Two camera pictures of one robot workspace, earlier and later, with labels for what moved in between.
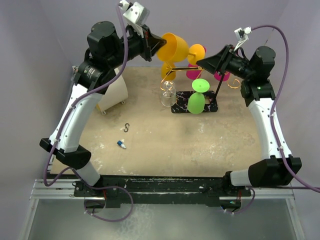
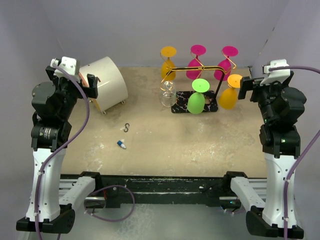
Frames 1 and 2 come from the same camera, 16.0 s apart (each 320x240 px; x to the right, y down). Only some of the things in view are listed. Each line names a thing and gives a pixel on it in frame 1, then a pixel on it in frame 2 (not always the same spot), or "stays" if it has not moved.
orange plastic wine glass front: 176,49 to 228,97
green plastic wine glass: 196,101 stays
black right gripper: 219,62 to 248,83
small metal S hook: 126,127 stays
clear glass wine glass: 168,93 stays
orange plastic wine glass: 168,72 stays
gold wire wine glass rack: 211,101 stays
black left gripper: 155,42 to 58,81
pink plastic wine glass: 194,74 stays
